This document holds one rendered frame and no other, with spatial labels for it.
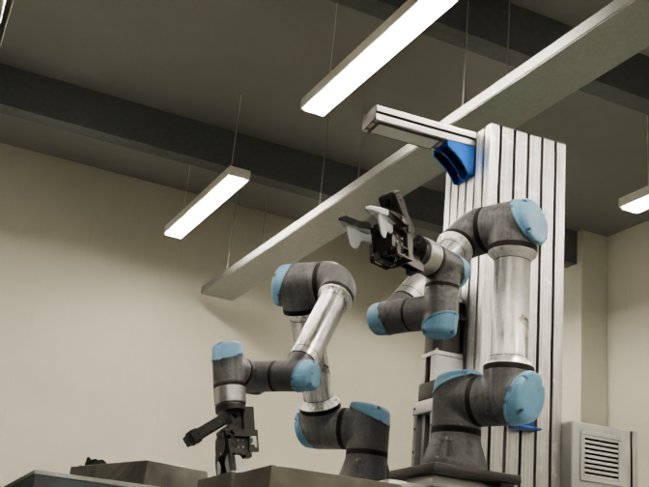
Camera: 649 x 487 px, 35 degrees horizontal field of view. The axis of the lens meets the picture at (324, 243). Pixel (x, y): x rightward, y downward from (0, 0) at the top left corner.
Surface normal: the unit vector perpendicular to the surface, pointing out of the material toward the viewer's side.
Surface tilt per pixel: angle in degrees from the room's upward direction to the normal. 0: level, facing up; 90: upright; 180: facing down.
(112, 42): 180
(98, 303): 90
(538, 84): 180
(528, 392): 98
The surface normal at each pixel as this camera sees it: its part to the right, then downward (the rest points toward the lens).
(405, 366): 0.44, -0.27
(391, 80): -0.09, 0.94
